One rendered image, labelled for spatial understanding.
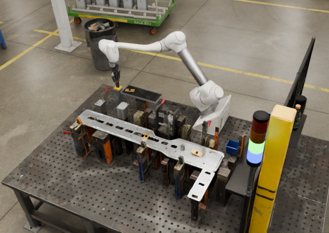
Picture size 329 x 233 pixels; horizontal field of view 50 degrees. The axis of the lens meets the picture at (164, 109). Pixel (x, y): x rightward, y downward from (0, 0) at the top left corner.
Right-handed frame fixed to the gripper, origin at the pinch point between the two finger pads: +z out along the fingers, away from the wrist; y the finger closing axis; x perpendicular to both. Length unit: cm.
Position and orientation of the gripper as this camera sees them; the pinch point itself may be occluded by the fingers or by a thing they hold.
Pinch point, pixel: (117, 83)
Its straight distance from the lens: 333.7
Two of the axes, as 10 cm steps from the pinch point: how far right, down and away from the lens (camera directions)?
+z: 0.4, 7.8, 6.2
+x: 8.8, 2.6, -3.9
